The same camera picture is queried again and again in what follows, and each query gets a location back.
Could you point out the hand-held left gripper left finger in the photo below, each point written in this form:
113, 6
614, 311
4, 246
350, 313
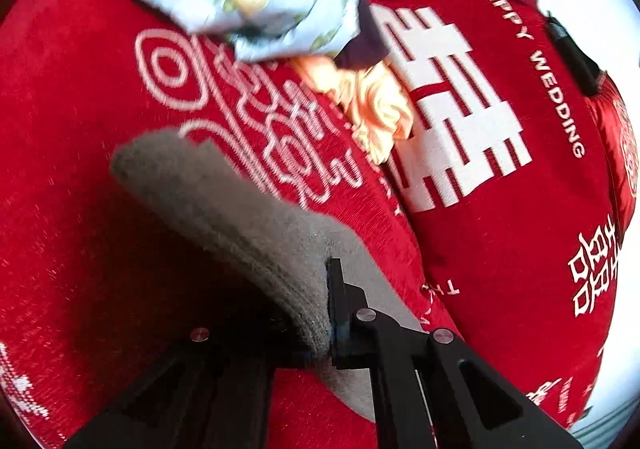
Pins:
215, 359

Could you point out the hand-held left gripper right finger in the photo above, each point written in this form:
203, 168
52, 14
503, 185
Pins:
345, 319

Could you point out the grey knit sock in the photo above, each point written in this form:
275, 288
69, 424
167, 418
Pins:
225, 199

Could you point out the red printed blanket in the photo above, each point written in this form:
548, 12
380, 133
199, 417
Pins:
150, 229

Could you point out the orange garment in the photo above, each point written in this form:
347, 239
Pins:
375, 104

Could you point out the dark purple garment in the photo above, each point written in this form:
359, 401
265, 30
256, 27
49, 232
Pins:
367, 44

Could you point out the red patterned pillow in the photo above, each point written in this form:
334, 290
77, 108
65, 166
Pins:
617, 144

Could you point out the black object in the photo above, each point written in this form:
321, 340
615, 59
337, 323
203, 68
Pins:
572, 54

